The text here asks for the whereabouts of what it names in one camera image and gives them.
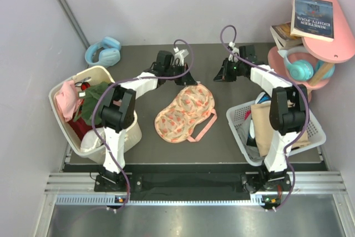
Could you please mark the aluminium rail frame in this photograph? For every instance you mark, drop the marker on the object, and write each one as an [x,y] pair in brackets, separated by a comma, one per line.
[194,196]

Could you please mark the floral mesh laundry bag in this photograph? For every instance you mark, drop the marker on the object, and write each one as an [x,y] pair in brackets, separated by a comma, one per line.
[188,117]

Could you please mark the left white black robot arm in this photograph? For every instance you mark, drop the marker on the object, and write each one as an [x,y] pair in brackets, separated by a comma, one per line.
[116,109]

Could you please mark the pink garment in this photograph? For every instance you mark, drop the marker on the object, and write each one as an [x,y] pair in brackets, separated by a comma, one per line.
[68,101]

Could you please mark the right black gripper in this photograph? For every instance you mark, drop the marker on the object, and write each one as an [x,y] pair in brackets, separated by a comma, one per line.
[223,75]

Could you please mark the beige folded garment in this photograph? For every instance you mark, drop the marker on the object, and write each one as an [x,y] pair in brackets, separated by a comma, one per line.
[262,127]

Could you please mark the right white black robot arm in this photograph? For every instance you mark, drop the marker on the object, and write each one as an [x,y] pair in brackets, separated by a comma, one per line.
[288,116]

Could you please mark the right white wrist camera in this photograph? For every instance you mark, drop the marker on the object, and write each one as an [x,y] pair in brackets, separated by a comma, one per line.
[235,51]

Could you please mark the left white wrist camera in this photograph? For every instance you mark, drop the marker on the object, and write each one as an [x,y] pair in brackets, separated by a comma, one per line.
[179,56]

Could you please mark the white garment in basket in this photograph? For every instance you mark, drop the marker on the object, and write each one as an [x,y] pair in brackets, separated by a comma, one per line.
[91,141]

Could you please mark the red garment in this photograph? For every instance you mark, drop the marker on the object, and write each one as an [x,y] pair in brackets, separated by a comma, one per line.
[80,127]

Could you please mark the blue headphones on table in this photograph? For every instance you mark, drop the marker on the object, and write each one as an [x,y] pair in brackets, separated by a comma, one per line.
[105,53]

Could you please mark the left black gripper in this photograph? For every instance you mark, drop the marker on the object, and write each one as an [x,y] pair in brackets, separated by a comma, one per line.
[186,80]

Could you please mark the teal headphones on shelf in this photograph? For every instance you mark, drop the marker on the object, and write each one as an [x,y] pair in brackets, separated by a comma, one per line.
[300,70]

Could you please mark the grey garment in basket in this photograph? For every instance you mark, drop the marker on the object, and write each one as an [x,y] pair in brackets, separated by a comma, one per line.
[248,142]

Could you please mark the dark green garment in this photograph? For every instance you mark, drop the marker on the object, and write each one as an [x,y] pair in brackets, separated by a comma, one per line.
[89,99]

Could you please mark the stacked paperback books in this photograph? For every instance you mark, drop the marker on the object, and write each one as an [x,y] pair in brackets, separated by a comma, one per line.
[282,37]

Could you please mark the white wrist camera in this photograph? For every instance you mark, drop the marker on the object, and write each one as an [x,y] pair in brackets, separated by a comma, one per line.
[179,56]
[235,51]

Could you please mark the Nineteen Eighty-Four book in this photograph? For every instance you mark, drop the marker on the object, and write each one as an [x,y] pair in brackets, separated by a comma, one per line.
[312,19]

